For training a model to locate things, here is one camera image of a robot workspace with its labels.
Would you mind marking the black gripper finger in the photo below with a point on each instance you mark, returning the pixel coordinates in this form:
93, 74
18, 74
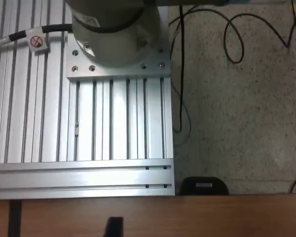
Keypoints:
114, 228

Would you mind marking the silver blue UR5e robot arm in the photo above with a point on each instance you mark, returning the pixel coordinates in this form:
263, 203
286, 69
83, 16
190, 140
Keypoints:
113, 37

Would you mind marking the black device with grey label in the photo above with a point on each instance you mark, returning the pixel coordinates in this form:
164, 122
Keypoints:
190, 186

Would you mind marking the small metal slot nut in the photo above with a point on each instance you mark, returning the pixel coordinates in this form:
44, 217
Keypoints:
77, 130

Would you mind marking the aluminium profile robot stand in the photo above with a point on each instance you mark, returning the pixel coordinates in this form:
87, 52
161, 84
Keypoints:
121, 118

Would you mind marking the aluminium robot mounting plate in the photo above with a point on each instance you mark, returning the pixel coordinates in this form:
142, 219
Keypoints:
118, 72

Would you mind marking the white warning label red sign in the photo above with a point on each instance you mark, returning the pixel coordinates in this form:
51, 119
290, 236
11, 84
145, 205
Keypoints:
38, 43

